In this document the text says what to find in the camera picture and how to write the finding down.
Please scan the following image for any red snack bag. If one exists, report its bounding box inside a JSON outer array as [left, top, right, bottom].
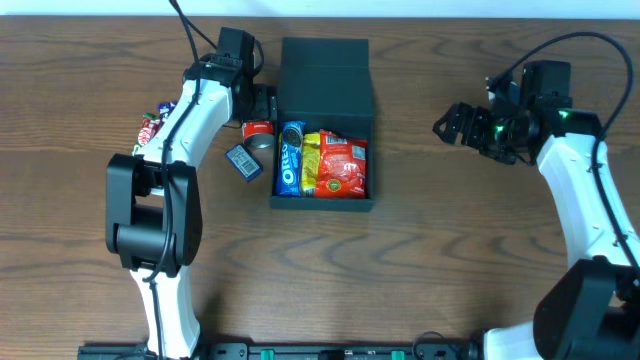
[[314, 130, 368, 198]]

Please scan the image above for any blue Oreo cookie pack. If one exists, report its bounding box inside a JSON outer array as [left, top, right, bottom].
[[276, 121, 306, 197]]

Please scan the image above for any KitKat chocolate bar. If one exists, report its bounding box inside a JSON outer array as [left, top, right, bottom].
[[132, 113, 162, 155]]

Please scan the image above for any red Pringles can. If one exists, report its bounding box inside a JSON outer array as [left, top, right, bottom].
[[241, 121, 275, 149]]

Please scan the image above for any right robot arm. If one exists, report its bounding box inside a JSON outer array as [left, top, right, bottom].
[[433, 60, 639, 359]]

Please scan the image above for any black gift box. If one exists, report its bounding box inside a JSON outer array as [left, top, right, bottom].
[[269, 37, 375, 212]]

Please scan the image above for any purple Dairy Milk bar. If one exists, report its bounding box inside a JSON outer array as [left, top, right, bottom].
[[157, 101, 177, 119]]

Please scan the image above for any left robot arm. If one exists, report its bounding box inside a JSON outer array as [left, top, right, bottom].
[[106, 27, 276, 359]]

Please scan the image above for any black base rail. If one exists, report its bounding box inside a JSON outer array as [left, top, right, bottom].
[[77, 341, 486, 360]]

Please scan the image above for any yellow snack bag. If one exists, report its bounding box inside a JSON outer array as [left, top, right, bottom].
[[301, 133, 321, 197]]

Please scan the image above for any small dark blue packet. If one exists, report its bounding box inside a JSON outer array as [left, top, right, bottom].
[[225, 144, 263, 182]]

